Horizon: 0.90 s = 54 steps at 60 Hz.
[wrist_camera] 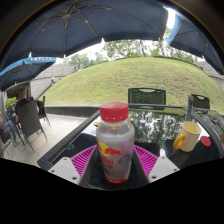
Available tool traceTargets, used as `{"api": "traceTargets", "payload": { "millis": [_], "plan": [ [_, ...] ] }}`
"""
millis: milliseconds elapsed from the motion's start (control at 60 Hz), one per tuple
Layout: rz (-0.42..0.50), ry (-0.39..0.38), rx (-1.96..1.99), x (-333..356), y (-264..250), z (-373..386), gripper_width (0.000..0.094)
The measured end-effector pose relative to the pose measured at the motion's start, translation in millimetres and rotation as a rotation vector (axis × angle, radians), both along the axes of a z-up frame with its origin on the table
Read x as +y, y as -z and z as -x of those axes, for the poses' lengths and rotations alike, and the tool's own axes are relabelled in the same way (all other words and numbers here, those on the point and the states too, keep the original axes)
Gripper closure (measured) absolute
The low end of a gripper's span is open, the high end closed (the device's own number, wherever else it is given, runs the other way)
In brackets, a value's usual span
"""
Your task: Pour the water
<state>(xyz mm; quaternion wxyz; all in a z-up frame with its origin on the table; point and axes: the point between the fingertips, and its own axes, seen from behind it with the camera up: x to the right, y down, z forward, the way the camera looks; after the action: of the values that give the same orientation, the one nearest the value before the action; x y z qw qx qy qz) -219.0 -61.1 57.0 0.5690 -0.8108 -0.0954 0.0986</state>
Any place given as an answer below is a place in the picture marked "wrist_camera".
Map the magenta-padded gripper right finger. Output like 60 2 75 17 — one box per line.
131 144 181 190

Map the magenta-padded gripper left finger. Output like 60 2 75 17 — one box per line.
48 144 101 191

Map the red-capped drink bottle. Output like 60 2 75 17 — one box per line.
95 101 136 185

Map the black wicker glass-top table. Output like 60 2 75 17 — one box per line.
190 106 224 148
37 103 224 172

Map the flat round red coaster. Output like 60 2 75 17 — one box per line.
200 135 213 148

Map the black wicker chair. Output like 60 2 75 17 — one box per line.
14 99 49 152
36 95 52 127

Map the dark green plastic chair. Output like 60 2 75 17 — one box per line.
127 87 167 107
187 93 211 110

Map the person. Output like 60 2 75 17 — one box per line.
0 110 22 148
14 87 41 116

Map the blue umbrella with white lettering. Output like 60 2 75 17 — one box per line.
0 56 57 92

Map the navy umbrella with light-blue edge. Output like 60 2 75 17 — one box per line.
166 13 224 76

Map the large navy patio umbrella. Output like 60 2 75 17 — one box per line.
0 0 170 73

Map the cream mug with yellow handle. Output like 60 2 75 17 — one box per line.
172 121 203 153

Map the grey upright post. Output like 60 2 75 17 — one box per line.
184 95 195 122

